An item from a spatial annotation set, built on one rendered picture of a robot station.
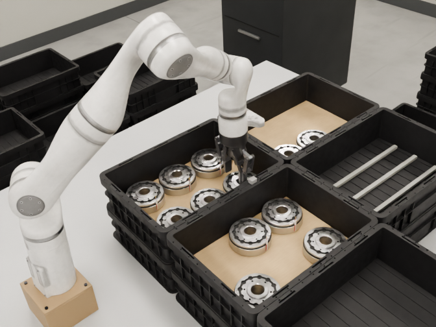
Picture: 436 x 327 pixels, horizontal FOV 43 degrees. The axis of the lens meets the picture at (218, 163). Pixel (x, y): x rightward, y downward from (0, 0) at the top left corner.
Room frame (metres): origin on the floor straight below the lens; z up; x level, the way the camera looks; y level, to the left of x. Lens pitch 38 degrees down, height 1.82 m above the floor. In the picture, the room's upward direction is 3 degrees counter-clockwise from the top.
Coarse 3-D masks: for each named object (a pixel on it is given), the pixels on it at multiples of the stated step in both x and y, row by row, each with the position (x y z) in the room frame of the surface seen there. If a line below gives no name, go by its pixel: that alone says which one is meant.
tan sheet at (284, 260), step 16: (304, 224) 1.01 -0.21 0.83; (320, 224) 1.00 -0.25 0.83; (224, 240) 0.97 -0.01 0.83; (272, 240) 0.96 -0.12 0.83; (288, 240) 0.96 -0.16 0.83; (208, 256) 0.92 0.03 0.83; (224, 256) 0.91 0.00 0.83; (240, 256) 0.91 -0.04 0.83; (256, 256) 0.91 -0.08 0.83; (272, 256) 0.91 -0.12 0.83; (288, 256) 0.90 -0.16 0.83; (304, 256) 0.90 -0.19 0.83; (224, 272) 0.86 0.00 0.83; (240, 272) 0.86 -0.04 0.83; (256, 272) 0.86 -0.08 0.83; (272, 272) 0.86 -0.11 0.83; (288, 272) 0.85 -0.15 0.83
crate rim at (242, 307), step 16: (272, 176) 1.09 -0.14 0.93; (304, 176) 1.08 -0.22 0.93; (240, 192) 1.03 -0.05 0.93; (208, 208) 0.98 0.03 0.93; (352, 208) 0.95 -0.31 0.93; (192, 224) 0.93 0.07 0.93; (368, 224) 0.89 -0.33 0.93; (176, 240) 0.88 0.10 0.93; (352, 240) 0.85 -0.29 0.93; (192, 256) 0.83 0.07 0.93; (208, 272) 0.78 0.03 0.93; (304, 272) 0.76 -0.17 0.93; (224, 288) 0.73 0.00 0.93; (288, 288) 0.73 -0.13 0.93; (240, 304) 0.69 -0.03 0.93; (256, 320) 0.67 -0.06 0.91
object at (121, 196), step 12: (216, 120) 1.36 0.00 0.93; (192, 132) 1.31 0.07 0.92; (168, 144) 1.26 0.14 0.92; (252, 144) 1.23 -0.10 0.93; (276, 156) 1.17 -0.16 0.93; (120, 168) 1.16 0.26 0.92; (108, 180) 1.10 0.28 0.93; (120, 192) 1.06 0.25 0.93; (228, 192) 1.03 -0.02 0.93; (132, 204) 1.01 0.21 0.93; (144, 216) 0.96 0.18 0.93; (192, 216) 0.95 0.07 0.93; (156, 228) 0.92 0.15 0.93; (168, 228) 0.92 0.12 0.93
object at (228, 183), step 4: (236, 172) 1.19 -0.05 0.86; (228, 176) 1.18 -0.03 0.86; (232, 176) 1.18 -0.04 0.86; (248, 176) 1.17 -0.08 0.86; (224, 180) 1.16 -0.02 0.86; (228, 180) 1.16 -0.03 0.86; (232, 180) 1.16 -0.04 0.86; (224, 184) 1.14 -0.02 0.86; (228, 184) 1.15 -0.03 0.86; (232, 184) 1.14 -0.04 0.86; (224, 188) 1.13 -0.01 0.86; (228, 188) 1.13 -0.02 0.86; (232, 188) 1.13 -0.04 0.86
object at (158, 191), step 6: (132, 186) 1.16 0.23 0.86; (138, 186) 1.16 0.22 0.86; (156, 186) 1.15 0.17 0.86; (132, 192) 1.13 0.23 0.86; (156, 192) 1.13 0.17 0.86; (162, 192) 1.13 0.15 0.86; (132, 198) 1.11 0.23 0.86; (138, 198) 1.11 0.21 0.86; (150, 198) 1.11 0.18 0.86; (156, 198) 1.11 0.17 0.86; (138, 204) 1.08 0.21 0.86; (144, 204) 1.08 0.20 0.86; (150, 204) 1.08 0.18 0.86
